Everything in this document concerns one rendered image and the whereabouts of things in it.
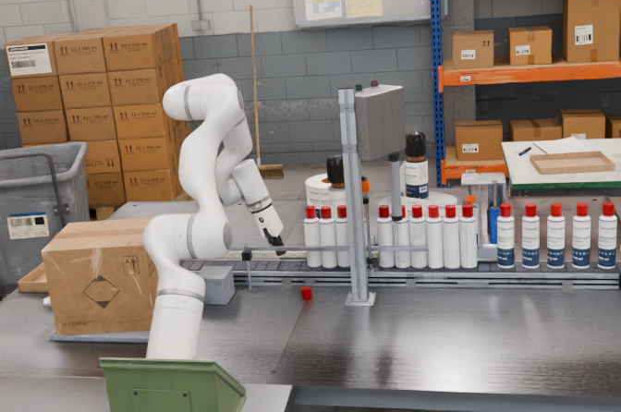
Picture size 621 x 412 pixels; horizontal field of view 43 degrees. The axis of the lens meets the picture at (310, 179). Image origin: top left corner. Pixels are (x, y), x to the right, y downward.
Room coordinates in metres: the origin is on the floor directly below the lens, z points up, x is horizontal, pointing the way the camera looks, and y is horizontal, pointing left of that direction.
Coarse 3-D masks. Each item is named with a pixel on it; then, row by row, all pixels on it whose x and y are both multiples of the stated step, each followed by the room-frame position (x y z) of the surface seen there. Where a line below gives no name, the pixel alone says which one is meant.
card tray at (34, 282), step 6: (42, 264) 2.66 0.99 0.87; (36, 270) 2.62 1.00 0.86; (42, 270) 2.65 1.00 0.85; (24, 276) 2.55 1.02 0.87; (30, 276) 2.58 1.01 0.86; (36, 276) 2.61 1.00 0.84; (42, 276) 2.63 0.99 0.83; (18, 282) 2.51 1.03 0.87; (24, 282) 2.50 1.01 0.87; (30, 282) 2.50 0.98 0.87; (36, 282) 2.49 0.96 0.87; (42, 282) 2.49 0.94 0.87; (18, 288) 2.51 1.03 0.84; (24, 288) 2.50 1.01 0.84; (30, 288) 2.50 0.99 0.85; (36, 288) 2.49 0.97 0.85; (42, 288) 2.49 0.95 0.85
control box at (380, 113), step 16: (368, 96) 2.20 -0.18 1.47; (384, 96) 2.24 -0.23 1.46; (400, 96) 2.29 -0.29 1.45; (368, 112) 2.19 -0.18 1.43; (384, 112) 2.24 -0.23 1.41; (400, 112) 2.29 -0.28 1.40; (368, 128) 2.19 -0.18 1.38; (384, 128) 2.24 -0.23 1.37; (400, 128) 2.28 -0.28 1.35; (368, 144) 2.19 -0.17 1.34; (384, 144) 2.23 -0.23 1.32; (400, 144) 2.28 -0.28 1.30; (368, 160) 2.19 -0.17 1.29
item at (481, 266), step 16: (416, 272) 2.31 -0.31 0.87; (432, 272) 2.29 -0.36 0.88; (448, 272) 2.28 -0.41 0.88; (464, 272) 2.27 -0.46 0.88; (480, 272) 2.26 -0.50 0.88; (496, 272) 2.25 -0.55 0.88; (512, 272) 2.24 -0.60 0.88; (528, 272) 2.23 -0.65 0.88; (544, 272) 2.22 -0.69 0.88; (560, 272) 2.21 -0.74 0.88; (576, 272) 2.20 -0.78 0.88; (592, 272) 2.19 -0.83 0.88; (608, 272) 2.18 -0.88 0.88
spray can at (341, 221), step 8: (336, 208) 2.39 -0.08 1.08; (344, 208) 2.38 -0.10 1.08; (344, 216) 2.38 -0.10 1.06; (336, 224) 2.38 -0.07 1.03; (344, 224) 2.37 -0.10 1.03; (336, 232) 2.38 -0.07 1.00; (344, 232) 2.37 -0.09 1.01; (336, 240) 2.39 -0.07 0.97; (344, 240) 2.37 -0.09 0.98; (344, 256) 2.37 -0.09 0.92; (344, 264) 2.37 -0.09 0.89
